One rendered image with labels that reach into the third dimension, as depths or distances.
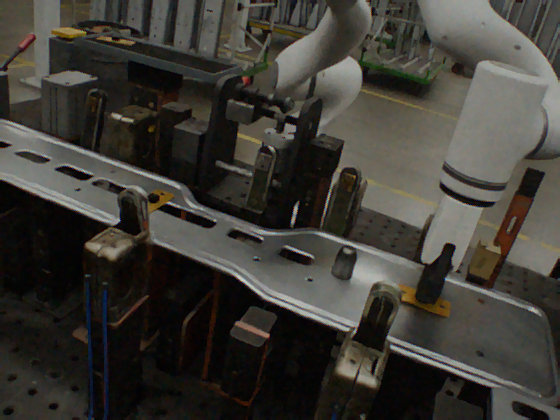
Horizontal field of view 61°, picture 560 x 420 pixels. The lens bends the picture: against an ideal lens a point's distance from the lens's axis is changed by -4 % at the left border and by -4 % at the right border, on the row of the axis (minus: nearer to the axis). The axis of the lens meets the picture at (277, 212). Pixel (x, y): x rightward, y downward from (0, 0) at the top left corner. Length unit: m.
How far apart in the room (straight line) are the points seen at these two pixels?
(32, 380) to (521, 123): 0.85
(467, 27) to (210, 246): 0.47
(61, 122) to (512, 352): 0.92
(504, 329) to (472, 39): 0.41
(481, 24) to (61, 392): 0.86
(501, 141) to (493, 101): 0.05
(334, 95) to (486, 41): 0.62
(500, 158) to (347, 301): 0.28
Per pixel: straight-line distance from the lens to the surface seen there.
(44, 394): 0.95
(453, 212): 0.64
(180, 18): 5.39
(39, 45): 4.84
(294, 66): 1.19
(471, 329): 0.75
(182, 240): 0.76
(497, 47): 0.72
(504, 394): 0.68
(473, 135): 0.62
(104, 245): 0.67
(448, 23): 0.69
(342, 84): 1.26
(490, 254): 0.84
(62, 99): 1.09
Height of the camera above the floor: 1.42
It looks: 28 degrees down
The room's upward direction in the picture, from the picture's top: 12 degrees clockwise
